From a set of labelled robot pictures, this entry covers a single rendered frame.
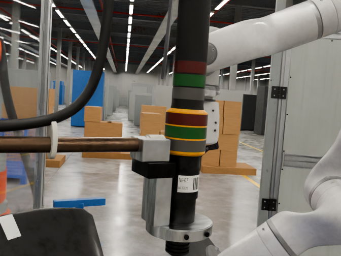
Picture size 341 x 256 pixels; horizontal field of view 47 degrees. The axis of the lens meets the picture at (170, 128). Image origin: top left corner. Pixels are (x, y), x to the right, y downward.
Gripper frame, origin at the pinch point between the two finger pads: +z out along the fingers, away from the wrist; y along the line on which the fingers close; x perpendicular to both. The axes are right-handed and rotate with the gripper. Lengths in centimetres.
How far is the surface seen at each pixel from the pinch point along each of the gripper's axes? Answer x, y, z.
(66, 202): -263, 126, 90
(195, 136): 53, -1, -11
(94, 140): 57, 8, -11
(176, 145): 53, 1, -10
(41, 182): -76, 70, 26
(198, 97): 52, -1, -15
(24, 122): 60, 13, -12
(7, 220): 47, 20, 1
